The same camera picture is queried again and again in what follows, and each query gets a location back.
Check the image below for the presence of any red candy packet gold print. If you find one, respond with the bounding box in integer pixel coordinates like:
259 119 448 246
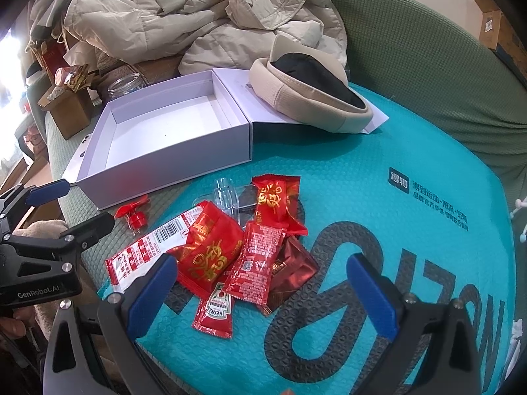
167 201 245 301
251 175 309 237

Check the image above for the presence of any red ketchup packet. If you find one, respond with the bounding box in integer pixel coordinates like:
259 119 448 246
224 220 288 309
191 282 236 340

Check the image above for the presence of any beige down jacket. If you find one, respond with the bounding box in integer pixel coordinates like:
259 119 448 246
31 0 348 77

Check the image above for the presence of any clear glass jar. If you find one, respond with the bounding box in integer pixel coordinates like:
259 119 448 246
107 73 145 101

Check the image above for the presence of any open cardboard box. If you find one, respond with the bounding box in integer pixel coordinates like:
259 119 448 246
465 0 515 50

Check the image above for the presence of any white cable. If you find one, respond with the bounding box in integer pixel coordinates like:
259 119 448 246
511 197 527 243

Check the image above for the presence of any white and red sauce packet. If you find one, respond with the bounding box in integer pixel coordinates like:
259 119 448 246
105 209 204 297

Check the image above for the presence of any pinkish fleece cloth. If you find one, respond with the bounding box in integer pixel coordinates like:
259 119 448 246
16 220 70 256

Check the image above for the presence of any white cardboard gift box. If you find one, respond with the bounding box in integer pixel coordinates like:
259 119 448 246
62 68 390 210

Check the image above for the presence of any clear plastic tray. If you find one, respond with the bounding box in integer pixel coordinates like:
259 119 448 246
202 177 258 223

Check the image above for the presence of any gold snack wrapper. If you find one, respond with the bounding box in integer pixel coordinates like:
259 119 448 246
55 64 99 93

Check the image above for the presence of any red box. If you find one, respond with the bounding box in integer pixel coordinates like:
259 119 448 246
35 41 69 75

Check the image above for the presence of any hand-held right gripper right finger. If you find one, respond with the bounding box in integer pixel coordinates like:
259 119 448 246
346 253 482 395

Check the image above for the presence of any person's left hand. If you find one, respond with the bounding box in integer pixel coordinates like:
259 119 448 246
0 308 29 340

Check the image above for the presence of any dark red candy packet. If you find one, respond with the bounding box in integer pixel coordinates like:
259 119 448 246
263 234 319 317

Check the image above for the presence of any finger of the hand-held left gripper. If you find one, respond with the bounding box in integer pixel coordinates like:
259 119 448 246
0 213 116 280
0 179 71 231

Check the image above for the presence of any teal bubble mailer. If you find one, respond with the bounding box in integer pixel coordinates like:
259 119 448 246
97 82 519 395

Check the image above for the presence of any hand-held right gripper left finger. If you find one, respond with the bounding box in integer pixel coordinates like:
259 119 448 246
41 253 179 395

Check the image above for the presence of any green sofa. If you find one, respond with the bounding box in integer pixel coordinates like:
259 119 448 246
16 0 527 322

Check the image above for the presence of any brown patterned cushion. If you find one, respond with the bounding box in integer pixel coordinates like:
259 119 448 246
95 55 186 91

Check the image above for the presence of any small brown cardboard box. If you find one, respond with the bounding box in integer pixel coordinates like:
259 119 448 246
37 86 95 141

